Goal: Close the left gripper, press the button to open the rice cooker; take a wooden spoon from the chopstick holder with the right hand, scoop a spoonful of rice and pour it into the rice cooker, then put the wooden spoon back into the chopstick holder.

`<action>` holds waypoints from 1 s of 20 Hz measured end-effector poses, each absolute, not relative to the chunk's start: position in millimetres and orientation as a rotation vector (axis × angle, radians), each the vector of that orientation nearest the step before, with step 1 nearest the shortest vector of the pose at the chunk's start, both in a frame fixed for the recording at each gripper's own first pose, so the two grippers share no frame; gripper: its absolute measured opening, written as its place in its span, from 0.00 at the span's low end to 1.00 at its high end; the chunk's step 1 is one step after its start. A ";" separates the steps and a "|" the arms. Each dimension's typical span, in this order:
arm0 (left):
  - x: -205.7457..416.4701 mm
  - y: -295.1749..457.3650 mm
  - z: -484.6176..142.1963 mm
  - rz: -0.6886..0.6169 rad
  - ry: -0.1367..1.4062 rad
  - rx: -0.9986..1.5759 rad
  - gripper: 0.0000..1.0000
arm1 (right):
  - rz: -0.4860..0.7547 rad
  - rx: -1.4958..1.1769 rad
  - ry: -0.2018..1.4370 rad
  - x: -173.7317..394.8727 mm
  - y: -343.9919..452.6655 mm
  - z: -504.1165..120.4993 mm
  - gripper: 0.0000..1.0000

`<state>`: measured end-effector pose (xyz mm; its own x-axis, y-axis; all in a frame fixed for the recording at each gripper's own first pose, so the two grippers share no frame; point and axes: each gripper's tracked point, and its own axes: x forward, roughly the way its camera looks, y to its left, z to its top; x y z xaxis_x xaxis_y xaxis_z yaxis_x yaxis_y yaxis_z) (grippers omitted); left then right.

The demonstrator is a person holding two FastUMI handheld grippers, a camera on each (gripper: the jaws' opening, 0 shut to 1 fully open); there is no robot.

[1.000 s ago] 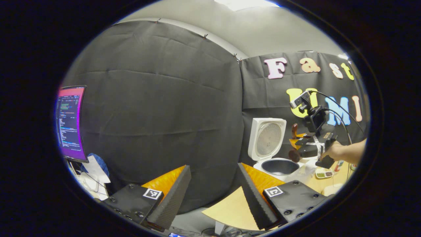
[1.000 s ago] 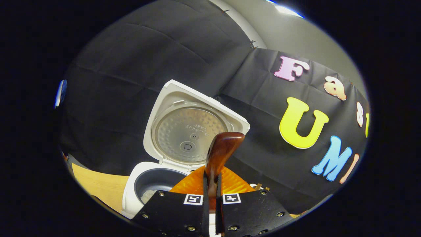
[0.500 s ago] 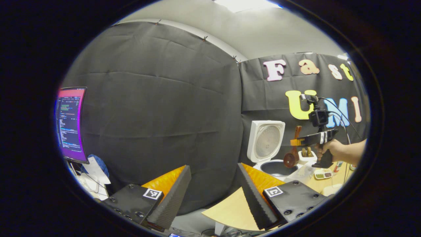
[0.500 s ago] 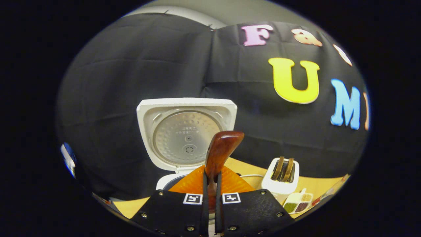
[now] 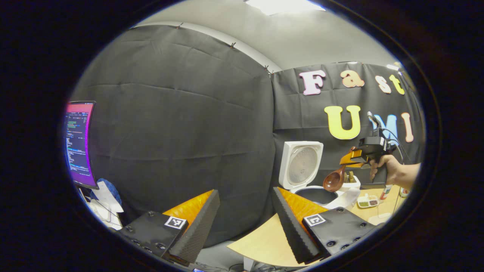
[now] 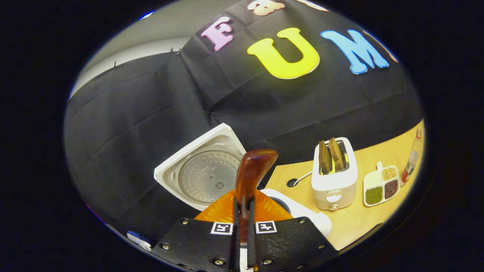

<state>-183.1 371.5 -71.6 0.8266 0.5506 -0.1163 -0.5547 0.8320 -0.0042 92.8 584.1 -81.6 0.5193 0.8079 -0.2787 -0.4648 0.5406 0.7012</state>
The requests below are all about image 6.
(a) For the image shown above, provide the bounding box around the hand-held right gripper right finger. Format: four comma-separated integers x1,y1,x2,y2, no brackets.
248,189,339,272

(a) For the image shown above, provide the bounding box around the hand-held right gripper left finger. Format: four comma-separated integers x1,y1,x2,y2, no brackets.
151,189,241,272

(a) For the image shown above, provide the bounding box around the white rice cooker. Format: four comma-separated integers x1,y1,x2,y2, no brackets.
154,123,332,238

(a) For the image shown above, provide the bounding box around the brown wooden spoon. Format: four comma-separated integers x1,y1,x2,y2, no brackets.
235,149,279,244

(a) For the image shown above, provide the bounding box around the white and blue object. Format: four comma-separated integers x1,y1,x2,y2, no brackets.
127,230,152,250

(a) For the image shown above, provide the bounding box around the white toaster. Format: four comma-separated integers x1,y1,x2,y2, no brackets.
311,137,358,210

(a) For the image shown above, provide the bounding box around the brown bread slice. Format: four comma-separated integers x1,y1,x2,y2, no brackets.
318,140,333,175
328,138,346,172

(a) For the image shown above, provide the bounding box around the white divided grain dish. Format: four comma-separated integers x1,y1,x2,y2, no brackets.
363,162,401,207

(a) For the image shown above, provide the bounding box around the black backdrop cloth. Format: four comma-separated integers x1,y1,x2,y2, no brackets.
64,0,423,242

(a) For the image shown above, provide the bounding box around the clear plastic water bottle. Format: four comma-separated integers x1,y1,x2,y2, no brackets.
401,128,423,187

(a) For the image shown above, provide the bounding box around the white toaster cable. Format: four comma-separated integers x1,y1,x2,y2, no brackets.
293,171,313,186

